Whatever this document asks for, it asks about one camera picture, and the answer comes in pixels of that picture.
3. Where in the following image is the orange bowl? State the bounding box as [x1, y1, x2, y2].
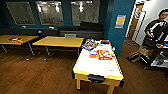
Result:
[88, 53, 99, 60]

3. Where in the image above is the brown floor bag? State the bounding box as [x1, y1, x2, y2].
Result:
[127, 51, 142, 64]

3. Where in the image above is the black bag on sofa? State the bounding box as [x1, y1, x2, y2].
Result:
[79, 21, 104, 32]

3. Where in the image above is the small red object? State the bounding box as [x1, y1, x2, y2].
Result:
[100, 39, 111, 45]

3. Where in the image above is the flat orange object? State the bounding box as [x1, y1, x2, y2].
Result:
[96, 49, 114, 61]

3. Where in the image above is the person in black jacket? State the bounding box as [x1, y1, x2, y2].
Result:
[143, 8, 168, 48]

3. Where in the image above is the colourful board game box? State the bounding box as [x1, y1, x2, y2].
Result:
[81, 39, 98, 52]

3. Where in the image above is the yellow framed wall sign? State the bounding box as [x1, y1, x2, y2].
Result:
[114, 14, 127, 30]

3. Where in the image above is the blue rimmed bowl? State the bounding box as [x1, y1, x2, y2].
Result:
[89, 49, 98, 56]

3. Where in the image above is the white table with items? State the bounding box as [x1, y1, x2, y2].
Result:
[72, 39, 125, 94]

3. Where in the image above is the yellow wooden table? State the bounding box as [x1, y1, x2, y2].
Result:
[0, 34, 40, 56]

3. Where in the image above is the glass window in blue wall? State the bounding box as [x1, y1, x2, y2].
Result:
[5, 1, 36, 26]
[35, 0, 65, 27]
[70, 0, 101, 27]

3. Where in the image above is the wooden hallway door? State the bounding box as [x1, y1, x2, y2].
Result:
[128, 3, 145, 43]

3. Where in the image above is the dark grey wall sofa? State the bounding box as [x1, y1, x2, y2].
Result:
[58, 29, 104, 41]

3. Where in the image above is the small red orange toy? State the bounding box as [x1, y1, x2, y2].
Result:
[8, 37, 23, 44]

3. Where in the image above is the cardboard box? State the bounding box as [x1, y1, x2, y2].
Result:
[138, 45, 154, 58]

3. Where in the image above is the long yellow wooden bench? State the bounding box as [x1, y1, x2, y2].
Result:
[32, 35, 85, 63]

